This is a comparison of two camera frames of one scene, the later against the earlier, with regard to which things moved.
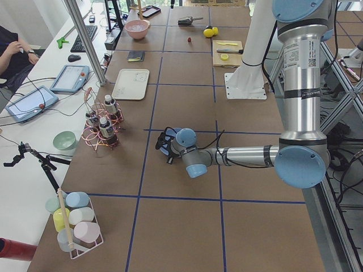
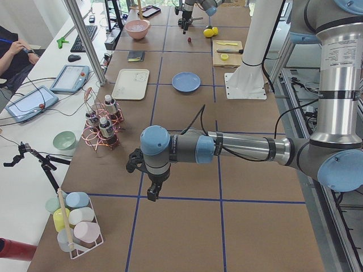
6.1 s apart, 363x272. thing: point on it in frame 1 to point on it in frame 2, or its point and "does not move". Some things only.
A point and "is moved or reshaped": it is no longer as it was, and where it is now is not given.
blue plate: x=171 y=132 is moved or reshaped
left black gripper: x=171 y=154 to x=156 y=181
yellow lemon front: x=208 y=32 does not move
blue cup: x=77 y=199 does not move
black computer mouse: x=72 y=58 does not move
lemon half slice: x=224 y=56 does not move
